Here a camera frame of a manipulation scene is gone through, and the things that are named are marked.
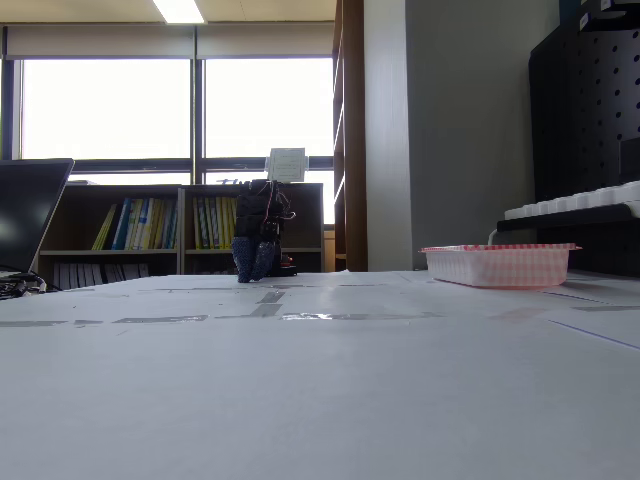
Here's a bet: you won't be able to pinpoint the white paper sign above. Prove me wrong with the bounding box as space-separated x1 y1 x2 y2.
265 146 310 184

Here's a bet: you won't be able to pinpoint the beige roller blind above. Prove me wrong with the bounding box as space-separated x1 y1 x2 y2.
2 22 336 62

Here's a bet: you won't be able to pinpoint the black pegboard panel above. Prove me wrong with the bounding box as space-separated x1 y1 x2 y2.
528 22 640 204

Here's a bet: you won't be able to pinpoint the red checkered basket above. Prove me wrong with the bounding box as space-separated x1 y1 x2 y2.
418 242 584 290

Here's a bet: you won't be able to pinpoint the ceiling light panel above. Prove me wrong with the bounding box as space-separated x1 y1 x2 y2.
151 0 207 24

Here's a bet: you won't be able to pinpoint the black laptop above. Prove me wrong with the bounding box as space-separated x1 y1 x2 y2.
0 158 76 281

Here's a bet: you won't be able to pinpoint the white power strip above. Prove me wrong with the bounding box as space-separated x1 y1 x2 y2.
503 180 640 221

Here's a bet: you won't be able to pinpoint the leaning yellow book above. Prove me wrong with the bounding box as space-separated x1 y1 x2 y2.
91 203 119 252

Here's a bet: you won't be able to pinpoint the white paper table cover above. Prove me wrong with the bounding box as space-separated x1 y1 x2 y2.
0 269 640 480

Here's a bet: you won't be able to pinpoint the dark grey device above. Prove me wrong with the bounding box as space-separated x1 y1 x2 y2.
618 137 640 184

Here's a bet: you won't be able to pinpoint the low wooden bookshelf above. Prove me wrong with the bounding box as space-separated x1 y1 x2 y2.
179 181 325 277
37 183 184 291

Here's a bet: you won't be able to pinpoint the black desk shelf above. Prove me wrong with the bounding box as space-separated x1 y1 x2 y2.
496 202 640 279

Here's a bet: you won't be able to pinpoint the row of white binders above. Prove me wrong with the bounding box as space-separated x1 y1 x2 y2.
52 262 151 291

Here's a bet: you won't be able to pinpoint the tangled black cables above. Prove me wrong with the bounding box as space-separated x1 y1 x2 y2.
0 272 50 301

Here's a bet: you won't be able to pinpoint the dark storage box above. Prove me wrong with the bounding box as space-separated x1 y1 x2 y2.
556 0 640 32

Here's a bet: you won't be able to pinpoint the tall brown wooden shelf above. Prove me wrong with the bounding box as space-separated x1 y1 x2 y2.
331 0 369 274

